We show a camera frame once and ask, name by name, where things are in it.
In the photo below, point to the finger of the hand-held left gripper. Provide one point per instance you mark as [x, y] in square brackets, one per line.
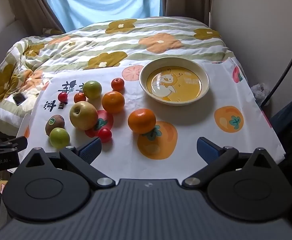
[18, 143]

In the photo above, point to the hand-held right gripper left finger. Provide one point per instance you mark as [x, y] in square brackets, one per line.
[89, 150]

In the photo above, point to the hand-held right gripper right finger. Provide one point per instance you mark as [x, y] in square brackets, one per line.
[207, 148]

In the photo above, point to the green apple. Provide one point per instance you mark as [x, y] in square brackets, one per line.
[92, 89]
[59, 138]

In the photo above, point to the large yellow apple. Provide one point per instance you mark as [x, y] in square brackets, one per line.
[83, 116]

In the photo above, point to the brown kiwi with sticker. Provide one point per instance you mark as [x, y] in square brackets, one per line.
[58, 125]

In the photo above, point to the large orange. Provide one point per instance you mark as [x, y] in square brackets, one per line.
[141, 120]
[113, 101]

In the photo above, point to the yellow duck print bowl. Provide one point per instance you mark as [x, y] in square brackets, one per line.
[173, 80]

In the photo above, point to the white fruit print tablecloth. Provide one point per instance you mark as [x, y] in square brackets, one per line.
[201, 125]

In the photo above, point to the black smartphone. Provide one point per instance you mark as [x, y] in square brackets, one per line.
[19, 98]

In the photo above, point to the small orange-red tomato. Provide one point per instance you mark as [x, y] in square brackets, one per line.
[79, 97]

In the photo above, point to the small red cherry tomato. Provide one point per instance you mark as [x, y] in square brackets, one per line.
[62, 96]

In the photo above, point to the white plastic bag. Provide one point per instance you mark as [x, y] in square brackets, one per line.
[259, 91]

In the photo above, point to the dark blue cloth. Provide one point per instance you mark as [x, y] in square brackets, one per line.
[291, 125]

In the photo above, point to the floral striped quilt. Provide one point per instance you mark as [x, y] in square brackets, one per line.
[116, 40]

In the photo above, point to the light blue window sheet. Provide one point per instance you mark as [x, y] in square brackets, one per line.
[103, 2]

